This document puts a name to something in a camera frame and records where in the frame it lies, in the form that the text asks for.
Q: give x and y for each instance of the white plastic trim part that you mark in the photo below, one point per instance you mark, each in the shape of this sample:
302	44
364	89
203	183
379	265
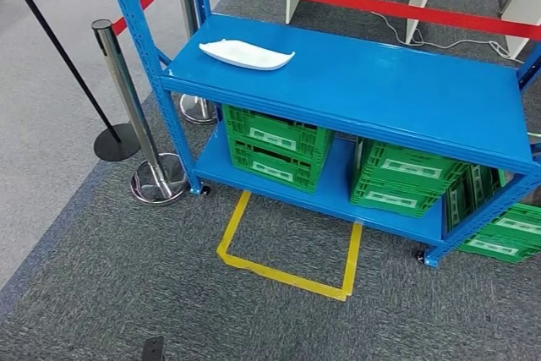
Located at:
247	56

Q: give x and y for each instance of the black stanchion post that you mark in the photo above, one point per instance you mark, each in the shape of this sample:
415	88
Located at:
116	143

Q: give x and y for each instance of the short red barrier belt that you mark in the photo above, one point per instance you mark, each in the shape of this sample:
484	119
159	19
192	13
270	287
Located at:
146	0

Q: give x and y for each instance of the blue metal shelf rack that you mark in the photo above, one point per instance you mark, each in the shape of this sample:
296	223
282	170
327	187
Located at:
359	84

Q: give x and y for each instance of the white desk panel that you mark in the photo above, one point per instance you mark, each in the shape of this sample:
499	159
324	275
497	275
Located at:
526	11

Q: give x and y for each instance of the long red barrier belt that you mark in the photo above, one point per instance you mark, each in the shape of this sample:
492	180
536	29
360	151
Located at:
380	7

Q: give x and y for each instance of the chrome stanchion post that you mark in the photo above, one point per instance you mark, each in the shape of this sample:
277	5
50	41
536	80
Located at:
127	101
188	5

